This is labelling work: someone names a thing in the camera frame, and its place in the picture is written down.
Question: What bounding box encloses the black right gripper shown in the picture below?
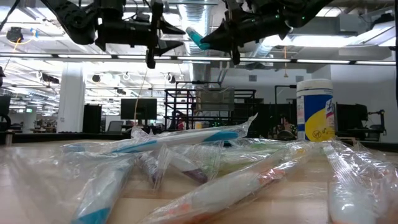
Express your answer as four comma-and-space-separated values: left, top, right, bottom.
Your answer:
201, 0, 292, 65

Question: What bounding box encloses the silver slanted ventilation duct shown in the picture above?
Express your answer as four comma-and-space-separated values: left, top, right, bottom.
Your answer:
248, 39, 282, 60

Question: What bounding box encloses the black computer monitor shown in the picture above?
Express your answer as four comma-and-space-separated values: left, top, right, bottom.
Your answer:
120, 98, 158, 121

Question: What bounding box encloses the black wire mesh caddy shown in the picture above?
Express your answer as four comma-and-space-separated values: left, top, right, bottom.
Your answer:
164, 88, 257, 139

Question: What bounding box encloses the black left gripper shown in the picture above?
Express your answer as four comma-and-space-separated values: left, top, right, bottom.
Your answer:
95, 0, 187, 68

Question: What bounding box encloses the black ceiling camera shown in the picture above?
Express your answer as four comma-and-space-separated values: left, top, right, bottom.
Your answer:
5, 26, 25, 44

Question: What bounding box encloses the hanging yellow cable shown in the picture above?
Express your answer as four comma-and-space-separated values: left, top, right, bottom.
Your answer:
132, 67, 149, 125

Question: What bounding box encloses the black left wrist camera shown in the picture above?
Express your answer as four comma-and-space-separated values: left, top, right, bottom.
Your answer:
96, 0, 127, 20

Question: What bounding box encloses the green toothbrush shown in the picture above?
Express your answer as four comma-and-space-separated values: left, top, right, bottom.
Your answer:
229, 138, 299, 155
214, 152, 280, 178

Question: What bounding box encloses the white-lidded blue yellow wipes canister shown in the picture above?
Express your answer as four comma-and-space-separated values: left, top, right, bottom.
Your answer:
295, 78, 336, 143

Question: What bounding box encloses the teal mouthwash bottle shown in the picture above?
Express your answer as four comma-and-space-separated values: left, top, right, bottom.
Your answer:
185, 26, 213, 51

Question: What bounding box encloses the grey laptop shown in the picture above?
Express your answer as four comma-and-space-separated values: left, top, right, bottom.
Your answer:
106, 120, 124, 134

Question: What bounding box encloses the silver ribbed ventilation duct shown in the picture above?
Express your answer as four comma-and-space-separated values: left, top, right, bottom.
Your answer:
178, 0, 213, 82

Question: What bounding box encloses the long ceiling light strip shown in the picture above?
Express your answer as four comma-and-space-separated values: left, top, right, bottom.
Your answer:
0, 52, 398, 66

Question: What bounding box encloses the white building pillar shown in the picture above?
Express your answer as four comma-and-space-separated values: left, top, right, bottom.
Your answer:
57, 62, 86, 134

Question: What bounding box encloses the person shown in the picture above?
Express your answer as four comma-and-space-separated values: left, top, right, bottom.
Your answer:
276, 116, 296, 139

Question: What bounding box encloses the black cabinet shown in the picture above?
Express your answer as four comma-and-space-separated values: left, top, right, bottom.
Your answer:
81, 103, 103, 134

